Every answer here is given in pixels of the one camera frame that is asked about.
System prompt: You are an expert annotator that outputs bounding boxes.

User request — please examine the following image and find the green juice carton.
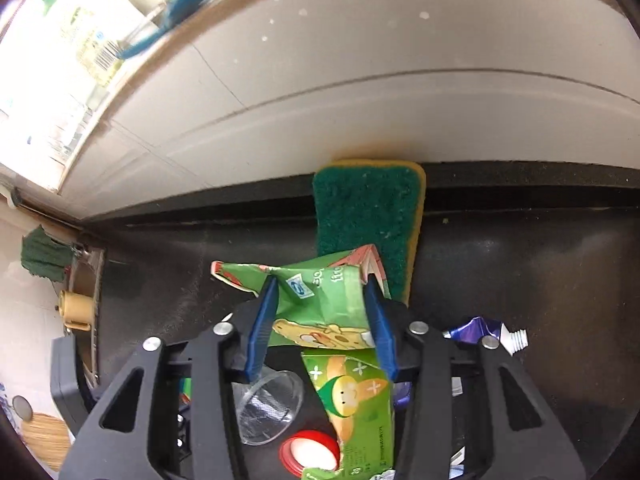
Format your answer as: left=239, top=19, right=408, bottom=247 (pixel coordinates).
left=210, top=244, right=398, bottom=480

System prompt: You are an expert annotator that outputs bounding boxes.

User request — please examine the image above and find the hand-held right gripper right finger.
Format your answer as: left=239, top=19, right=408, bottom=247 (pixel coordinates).
left=364, top=282, right=587, bottom=480

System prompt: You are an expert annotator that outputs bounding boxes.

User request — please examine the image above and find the beige plastic object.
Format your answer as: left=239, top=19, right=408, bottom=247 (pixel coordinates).
left=57, top=290, right=98, bottom=333

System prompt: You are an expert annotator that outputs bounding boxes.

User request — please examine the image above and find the green yellow scouring sponge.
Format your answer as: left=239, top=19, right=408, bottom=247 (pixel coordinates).
left=312, top=159, right=427, bottom=306

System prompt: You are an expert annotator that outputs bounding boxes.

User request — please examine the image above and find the clear plastic cup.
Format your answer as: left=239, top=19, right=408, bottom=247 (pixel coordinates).
left=232, top=367, right=306, bottom=446

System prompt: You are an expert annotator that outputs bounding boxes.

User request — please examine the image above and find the green cloth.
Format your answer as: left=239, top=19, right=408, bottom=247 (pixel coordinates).
left=20, top=225, right=71, bottom=281

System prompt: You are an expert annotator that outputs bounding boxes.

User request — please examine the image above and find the purple squeezed tube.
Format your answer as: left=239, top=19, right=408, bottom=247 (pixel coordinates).
left=442, top=316, right=530, bottom=356

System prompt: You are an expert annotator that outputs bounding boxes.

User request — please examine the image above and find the metal sink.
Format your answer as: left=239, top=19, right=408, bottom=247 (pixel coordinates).
left=65, top=242, right=107, bottom=386

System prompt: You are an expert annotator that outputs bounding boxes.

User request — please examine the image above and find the green capped clear bottle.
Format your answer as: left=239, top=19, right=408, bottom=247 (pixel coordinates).
left=30, top=0, right=126, bottom=86

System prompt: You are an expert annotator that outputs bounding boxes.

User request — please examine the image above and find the red plastic lid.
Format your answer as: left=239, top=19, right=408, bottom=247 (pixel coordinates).
left=279, top=430, right=341, bottom=476

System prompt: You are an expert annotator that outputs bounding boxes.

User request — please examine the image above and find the woven mat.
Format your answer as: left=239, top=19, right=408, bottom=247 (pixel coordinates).
left=20, top=412, right=71, bottom=471

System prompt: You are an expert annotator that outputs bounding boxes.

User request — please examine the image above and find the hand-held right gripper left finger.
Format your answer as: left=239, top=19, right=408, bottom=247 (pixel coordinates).
left=60, top=277, right=281, bottom=480

